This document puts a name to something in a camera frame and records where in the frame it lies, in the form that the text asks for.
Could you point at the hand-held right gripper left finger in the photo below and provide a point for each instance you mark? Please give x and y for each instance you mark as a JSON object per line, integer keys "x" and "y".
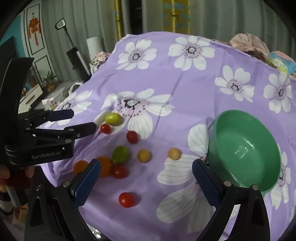
{"x": 87, "y": 183}

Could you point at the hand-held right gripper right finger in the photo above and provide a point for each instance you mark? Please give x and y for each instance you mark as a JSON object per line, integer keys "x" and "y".
{"x": 205, "y": 185}

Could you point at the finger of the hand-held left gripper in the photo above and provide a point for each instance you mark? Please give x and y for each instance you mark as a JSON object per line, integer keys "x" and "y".
{"x": 61, "y": 114}
{"x": 85, "y": 128}

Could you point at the orange tomato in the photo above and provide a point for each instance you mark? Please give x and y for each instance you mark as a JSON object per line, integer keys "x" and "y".
{"x": 106, "y": 165}
{"x": 81, "y": 167}

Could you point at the red cherry tomato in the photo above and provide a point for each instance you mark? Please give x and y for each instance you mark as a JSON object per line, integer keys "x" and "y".
{"x": 132, "y": 136}
{"x": 105, "y": 128}
{"x": 126, "y": 199}
{"x": 119, "y": 171}

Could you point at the green tomato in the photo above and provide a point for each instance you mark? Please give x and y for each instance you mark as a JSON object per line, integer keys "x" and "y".
{"x": 113, "y": 118}
{"x": 120, "y": 154}

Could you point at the yellow round fruit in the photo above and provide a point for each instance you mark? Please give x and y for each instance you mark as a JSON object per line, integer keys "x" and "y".
{"x": 174, "y": 153}
{"x": 144, "y": 155}

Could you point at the green plastic bowl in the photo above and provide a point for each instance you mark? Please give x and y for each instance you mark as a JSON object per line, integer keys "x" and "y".
{"x": 245, "y": 150}

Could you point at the person's left forearm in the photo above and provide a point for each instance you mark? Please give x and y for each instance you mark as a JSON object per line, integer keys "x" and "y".
{"x": 9, "y": 199}

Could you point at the person's left hand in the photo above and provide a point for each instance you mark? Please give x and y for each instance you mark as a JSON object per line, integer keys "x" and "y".
{"x": 30, "y": 172}

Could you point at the white cabinet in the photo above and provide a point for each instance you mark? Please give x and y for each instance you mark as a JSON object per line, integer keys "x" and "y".
{"x": 32, "y": 95}

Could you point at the potted plant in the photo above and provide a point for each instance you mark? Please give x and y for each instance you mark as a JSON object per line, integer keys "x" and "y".
{"x": 49, "y": 82}

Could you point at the black upright vacuum cleaner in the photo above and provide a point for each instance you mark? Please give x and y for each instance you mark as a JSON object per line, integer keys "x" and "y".
{"x": 77, "y": 60}

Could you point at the floral cloth pile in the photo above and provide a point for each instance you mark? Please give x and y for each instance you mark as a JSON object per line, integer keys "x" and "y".
{"x": 99, "y": 60}

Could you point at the white cylinder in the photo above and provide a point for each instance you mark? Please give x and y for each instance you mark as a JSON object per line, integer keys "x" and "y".
{"x": 93, "y": 46}

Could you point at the purple floral blanket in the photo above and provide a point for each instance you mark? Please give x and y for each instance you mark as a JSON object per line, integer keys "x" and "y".
{"x": 175, "y": 92}

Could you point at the grey curtain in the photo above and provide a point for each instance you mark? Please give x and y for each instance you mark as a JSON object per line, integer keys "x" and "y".
{"x": 92, "y": 18}

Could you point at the gold pole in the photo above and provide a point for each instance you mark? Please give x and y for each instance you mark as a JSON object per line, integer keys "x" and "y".
{"x": 119, "y": 18}

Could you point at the cartoon print pillow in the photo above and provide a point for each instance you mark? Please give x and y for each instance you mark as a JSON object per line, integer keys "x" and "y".
{"x": 281, "y": 62}

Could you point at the yellow patterned curtain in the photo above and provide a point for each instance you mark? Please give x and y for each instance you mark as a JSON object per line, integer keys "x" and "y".
{"x": 175, "y": 14}

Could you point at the pink crumpled cloth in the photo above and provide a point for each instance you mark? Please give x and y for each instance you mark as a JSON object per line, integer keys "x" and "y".
{"x": 249, "y": 45}

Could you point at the red knot wall ornament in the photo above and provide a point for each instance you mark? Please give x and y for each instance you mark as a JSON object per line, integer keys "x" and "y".
{"x": 34, "y": 29}

